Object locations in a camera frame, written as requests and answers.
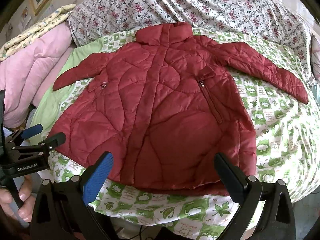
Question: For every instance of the pink quilted blanket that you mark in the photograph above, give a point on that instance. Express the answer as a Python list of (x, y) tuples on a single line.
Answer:
[(27, 75)]

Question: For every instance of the floral rose bedsheet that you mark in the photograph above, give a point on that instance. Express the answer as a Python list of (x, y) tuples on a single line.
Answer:
[(265, 19)]

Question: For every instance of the red quilted puffer jacket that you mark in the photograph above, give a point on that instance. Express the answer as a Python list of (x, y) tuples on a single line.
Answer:
[(164, 105)]

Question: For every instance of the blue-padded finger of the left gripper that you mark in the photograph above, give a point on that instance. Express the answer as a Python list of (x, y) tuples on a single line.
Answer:
[(22, 135)]

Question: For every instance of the green white patterned quilt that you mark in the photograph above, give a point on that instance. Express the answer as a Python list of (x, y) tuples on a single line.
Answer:
[(287, 143)]

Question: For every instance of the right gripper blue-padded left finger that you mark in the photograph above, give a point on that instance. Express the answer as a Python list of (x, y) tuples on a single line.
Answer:
[(62, 209)]

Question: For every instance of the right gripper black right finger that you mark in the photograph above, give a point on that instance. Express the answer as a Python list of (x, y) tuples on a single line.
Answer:
[(277, 220)]

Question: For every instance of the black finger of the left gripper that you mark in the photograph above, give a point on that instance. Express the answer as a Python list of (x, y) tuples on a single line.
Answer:
[(45, 146)]

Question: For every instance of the yellow floral folded blanket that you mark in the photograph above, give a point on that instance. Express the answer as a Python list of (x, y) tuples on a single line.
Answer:
[(37, 30)]

